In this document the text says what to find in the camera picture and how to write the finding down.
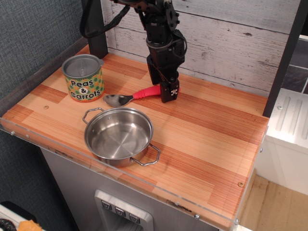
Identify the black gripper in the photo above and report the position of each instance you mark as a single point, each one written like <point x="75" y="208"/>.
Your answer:
<point x="163" y="62"/>

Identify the red handled metal spoon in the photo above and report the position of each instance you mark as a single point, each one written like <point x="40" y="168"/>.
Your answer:
<point x="119" y="100"/>

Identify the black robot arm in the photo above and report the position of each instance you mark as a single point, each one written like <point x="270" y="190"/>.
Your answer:
<point x="158" y="17"/>

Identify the stainless steel pot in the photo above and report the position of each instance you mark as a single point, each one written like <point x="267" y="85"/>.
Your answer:
<point x="120" y="136"/>

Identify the peas and carrots can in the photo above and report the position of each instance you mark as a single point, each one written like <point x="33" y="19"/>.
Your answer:
<point x="84" y="77"/>

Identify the clear acrylic edge guard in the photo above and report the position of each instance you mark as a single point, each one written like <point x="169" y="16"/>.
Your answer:
<point x="198" y="168"/>

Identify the grey toy fridge cabinet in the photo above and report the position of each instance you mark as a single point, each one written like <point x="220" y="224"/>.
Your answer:
<point x="78" y="184"/>

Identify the silver water dispenser panel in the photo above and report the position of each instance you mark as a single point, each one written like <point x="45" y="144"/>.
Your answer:
<point x="118" y="215"/>

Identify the white toy sink unit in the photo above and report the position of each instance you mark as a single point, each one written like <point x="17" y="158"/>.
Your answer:
<point x="283" y="157"/>

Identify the orange and black object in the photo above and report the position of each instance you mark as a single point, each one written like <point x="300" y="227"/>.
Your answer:
<point x="27" y="225"/>

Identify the left dark post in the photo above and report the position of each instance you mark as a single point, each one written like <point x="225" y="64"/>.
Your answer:
<point x="97" y="45"/>

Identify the dark post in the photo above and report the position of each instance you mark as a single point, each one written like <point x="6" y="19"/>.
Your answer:
<point x="286" y="57"/>
<point x="97" y="45"/>

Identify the right dark post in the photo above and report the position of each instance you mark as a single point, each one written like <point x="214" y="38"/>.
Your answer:
<point x="286" y="57"/>

